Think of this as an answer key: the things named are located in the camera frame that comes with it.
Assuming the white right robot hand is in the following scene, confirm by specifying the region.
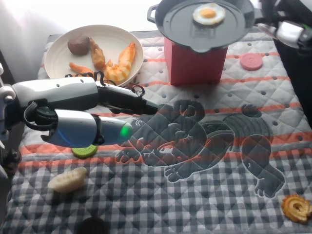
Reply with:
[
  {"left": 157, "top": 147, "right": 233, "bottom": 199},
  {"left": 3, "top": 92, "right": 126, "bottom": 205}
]
[{"left": 255, "top": 0, "right": 312, "bottom": 58}]

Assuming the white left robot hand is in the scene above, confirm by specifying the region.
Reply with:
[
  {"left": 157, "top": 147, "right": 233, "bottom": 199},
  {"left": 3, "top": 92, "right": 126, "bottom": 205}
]
[{"left": 11, "top": 77, "right": 159, "bottom": 149}]

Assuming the black frying pan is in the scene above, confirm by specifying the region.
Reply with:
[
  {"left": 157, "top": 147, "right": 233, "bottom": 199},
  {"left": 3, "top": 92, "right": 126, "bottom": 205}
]
[{"left": 147, "top": 0, "right": 277, "bottom": 53}]

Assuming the pink foam block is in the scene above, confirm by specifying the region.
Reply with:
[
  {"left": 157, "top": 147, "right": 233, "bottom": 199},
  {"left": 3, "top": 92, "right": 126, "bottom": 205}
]
[{"left": 163, "top": 36, "right": 229, "bottom": 86}]

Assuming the cream round plate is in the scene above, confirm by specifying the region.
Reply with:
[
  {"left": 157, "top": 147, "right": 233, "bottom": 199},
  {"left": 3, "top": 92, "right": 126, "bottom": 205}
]
[{"left": 44, "top": 24, "right": 144, "bottom": 87}]

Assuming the orange toy chicken drumstick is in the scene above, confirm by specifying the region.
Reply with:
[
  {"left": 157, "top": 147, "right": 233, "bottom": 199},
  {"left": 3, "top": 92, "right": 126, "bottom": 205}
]
[{"left": 69, "top": 62, "right": 95, "bottom": 74}]

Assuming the pink round cookie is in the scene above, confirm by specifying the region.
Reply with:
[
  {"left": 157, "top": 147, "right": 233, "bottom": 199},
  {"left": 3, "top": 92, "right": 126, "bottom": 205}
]
[{"left": 240, "top": 53, "right": 261, "bottom": 71}]

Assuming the brown toy meat piece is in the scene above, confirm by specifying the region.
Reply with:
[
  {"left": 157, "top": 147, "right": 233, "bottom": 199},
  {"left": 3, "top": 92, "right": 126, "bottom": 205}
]
[{"left": 67, "top": 36, "right": 90, "bottom": 56}]

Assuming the golden toy chicken wing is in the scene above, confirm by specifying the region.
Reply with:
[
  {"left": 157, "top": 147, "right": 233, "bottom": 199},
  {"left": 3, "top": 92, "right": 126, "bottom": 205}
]
[{"left": 89, "top": 38, "right": 107, "bottom": 70}]

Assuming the green round cookie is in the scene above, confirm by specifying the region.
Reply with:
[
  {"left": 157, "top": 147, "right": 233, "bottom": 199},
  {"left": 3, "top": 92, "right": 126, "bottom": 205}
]
[{"left": 71, "top": 145, "right": 98, "bottom": 159}]

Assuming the orange toy shrimp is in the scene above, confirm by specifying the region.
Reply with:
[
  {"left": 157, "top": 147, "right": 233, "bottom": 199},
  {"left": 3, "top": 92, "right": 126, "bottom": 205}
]
[{"left": 103, "top": 42, "right": 137, "bottom": 82}]

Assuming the toy fried egg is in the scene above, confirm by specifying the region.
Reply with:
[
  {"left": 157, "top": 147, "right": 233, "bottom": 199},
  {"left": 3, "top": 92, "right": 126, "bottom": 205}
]
[{"left": 192, "top": 2, "right": 226, "bottom": 26}]

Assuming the white toy dumpling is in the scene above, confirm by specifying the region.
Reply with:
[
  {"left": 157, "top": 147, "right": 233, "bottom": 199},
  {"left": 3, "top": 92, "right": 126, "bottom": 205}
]
[{"left": 47, "top": 167, "right": 88, "bottom": 194}]

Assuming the dark brown round cookie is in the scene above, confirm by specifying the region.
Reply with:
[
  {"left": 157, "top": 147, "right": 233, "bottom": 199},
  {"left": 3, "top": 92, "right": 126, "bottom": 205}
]
[{"left": 81, "top": 216, "right": 109, "bottom": 234}]

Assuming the grey quilt with bear print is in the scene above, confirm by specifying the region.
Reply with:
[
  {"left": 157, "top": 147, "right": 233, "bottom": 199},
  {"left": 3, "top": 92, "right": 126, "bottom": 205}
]
[{"left": 0, "top": 30, "right": 312, "bottom": 234}]

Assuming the golden swirl butter cookie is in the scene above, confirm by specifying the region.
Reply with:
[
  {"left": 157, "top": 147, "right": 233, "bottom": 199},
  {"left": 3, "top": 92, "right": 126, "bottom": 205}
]
[{"left": 281, "top": 194, "right": 312, "bottom": 223}]

